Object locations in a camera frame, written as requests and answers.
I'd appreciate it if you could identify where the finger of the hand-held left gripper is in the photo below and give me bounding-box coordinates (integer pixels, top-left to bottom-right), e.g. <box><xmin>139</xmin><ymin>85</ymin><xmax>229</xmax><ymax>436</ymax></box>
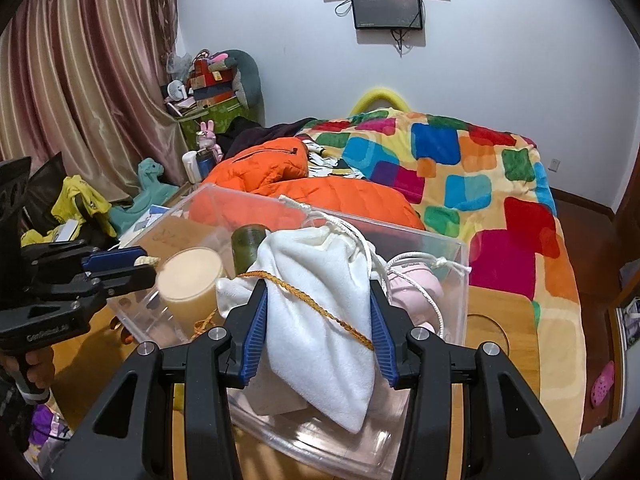
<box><xmin>91</xmin><ymin>261</ymin><xmax>159</xmax><ymax>296</ymax></box>
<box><xmin>81</xmin><ymin>246</ymin><xmax>152</xmax><ymax>273</ymax></box>

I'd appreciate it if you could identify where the person's left hand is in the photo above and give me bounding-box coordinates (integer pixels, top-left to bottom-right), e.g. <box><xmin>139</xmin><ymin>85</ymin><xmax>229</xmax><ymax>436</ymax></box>
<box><xmin>22</xmin><ymin>347</ymin><xmax>57</xmax><ymax>392</ymax></box>

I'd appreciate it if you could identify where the colourful patchwork blanket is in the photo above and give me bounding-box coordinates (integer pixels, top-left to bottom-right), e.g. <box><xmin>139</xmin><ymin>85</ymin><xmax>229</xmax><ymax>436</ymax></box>
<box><xmin>295</xmin><ymin>109</ymin><xmax>586</xmax><ymax>441</ymax></box>

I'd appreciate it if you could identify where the clear plastic bin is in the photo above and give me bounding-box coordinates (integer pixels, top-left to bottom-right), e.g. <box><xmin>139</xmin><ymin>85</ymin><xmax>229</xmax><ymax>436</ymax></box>
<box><xmin>107</xmin><ymin>184</ymin><xmax>473</xmax><ymax>476</ymax></box>

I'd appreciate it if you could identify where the yellow cloth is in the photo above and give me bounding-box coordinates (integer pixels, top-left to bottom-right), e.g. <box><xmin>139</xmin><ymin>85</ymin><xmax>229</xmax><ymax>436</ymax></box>
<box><xmin>20</xmin><ymin>175</ymin><xmax>118</xmax><ymax>248</ymax></box>

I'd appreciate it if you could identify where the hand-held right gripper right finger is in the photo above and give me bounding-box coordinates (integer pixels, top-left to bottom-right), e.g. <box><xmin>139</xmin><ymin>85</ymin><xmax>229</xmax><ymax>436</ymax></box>
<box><xmin>369</xmin><ymin>279</ymin><xmax>581</xmax><ymax>480</ymax></box>

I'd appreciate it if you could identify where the pink clog shoe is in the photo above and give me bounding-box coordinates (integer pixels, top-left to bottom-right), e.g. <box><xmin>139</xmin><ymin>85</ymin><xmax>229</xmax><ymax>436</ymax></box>
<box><xmin>590</xmin><ymin>360</ymin><xmax>616</xmax><ymax>408</ymax></box>

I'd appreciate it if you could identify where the pink drawstring pouch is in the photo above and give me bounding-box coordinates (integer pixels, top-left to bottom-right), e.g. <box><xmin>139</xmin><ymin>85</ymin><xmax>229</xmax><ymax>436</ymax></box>
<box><xmin>387</xmin><ymin>252</ymin><xmax>473</xmax><ymax>341</ymax></box>

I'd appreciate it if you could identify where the black white patterned cloth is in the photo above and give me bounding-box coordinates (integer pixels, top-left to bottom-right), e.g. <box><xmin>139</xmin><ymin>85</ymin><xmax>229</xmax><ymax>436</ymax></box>
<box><xmin>305</xmin><ymin>142</ymin><xmax>366</xmax><ymax>181</ymax></box>

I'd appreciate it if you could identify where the pink satin curtain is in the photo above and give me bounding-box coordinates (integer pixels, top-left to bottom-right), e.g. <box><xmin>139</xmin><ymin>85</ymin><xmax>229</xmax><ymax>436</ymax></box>
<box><xmin>0</xmin><ymin>0</ymin><xmax>188</xmax><ymax>201</ymax></box>

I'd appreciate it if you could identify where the stack of red boxes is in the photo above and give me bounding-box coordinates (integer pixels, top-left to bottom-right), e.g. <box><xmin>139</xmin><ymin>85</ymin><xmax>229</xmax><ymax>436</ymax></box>
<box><xmin>187</xmin><ymin>55</ymin><xmax>238</xmax><ymax>106</ymax></box>

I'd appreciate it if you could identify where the teal dinosaur toy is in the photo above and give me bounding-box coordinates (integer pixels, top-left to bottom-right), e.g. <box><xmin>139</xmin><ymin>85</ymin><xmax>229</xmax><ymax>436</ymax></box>
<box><xmin>107</xmin><ymin>157</ymin><xmax>181</xmax><ymax>233</ymax></box>

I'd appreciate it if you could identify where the wooden desktop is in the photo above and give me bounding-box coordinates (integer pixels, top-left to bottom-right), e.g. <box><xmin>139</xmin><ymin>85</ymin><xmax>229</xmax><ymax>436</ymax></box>
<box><xmin>50</xmin><ymin>215</ymin><xmax>543</xmax><ymax>480</ymax></box>

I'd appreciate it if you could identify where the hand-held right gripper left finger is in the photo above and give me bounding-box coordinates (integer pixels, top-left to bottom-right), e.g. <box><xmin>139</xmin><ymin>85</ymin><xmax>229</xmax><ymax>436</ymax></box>
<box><xmin>50</xmin><ymin>277</ymin><xmax>271</xmax><ymax>480</ymax></box>

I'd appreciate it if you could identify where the orange down jacket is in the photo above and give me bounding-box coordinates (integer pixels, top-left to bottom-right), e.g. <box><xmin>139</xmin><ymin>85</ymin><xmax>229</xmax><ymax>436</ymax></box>
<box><xmin>189</xmin><ymin>137</ymin><xmax>426</xmax><ymax>233</ymax></box>

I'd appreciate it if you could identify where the small black wall monitor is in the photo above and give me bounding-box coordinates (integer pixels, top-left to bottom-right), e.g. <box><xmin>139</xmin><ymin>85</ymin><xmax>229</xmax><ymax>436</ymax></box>
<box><xmin>350</xmin><ymin>0</ymin><xmax>425</xmax><ymax>31</ymax></box>

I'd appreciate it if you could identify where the white pouch with gold cord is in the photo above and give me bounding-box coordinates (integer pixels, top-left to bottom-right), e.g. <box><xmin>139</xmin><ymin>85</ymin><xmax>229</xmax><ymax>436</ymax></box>
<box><xmin>191</xmin><ymin>269</ymin><xmax>376</xmax><ymax>416</ymax></box>

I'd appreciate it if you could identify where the dark purple garment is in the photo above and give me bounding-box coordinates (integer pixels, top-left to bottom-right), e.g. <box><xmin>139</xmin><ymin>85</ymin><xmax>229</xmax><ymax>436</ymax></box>
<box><xmin>222</xmin><ymin>116</ymin><xmax>316</xmax><ymax>161</ymax></box>

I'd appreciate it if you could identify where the cream candle jar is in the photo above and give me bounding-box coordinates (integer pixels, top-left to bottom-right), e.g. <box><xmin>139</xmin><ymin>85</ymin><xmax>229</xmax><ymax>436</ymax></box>
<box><xmin>154</xmin><ymin>247</ymin><xmax>226</xmax><ymax>328</ymax></box>

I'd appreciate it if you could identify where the yellow foam headboard ring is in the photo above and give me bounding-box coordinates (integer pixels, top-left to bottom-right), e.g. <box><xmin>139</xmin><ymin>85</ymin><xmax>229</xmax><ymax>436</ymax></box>
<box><xmin>348</xmin><ymin>87</ymin><xmax>411</xmax><ymax>113</ymax></box>

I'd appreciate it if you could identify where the green spray bottle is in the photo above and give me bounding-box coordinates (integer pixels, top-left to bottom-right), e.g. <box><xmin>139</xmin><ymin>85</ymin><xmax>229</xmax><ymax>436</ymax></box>
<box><xmin>231</xmin><ymin>224</ymin><xmax>273</xmax><ymax>281</ymax></box>

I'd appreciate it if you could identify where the pink rabbit toy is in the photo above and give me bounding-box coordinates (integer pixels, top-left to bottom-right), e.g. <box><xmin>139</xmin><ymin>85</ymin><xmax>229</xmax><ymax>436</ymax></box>
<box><xmin>197</xmin><ymin>121</ymin><xmax>223</xmax><ymax>158</ymax></box>

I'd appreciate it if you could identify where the white drawstring pouch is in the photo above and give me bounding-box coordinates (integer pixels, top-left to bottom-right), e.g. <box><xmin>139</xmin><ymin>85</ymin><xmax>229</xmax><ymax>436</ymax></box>
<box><xmin>257</xmin><ymin>195</ymin><xmax>388</xmax><ymax>435</ymax></box>

